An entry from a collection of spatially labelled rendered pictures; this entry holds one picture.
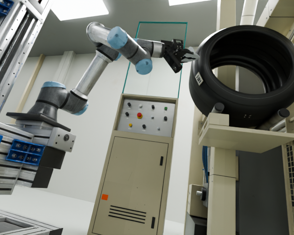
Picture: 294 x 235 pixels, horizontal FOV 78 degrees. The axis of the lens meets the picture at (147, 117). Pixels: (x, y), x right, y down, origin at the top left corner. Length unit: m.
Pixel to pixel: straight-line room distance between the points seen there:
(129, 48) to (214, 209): 0.97
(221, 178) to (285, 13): 1.10
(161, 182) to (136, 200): 0.23
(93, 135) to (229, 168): 3.44
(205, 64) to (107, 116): 3.45
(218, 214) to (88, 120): 3.73
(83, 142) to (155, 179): 3.04
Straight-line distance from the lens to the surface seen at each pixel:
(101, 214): 1.61
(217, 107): 0.94
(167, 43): 0.98
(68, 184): 4.36
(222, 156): 1.26
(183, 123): 3.69
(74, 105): 1.16
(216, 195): 1.23
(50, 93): 1.12
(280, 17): 1.59
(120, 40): 0.75
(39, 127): 1.03
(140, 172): 1.53
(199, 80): 1.02
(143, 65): 0.79
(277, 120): 1.06
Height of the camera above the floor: 0.50
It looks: 20 degrees up
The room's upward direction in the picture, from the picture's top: 10 degrees clockwise
